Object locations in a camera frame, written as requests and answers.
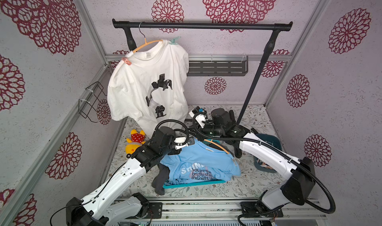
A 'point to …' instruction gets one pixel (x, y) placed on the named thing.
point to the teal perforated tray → (191, 184)
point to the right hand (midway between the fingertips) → (186, 129)
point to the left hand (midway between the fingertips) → (177, 136)
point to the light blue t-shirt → (200, 161)
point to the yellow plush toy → (137, 140)
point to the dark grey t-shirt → (161, 180)
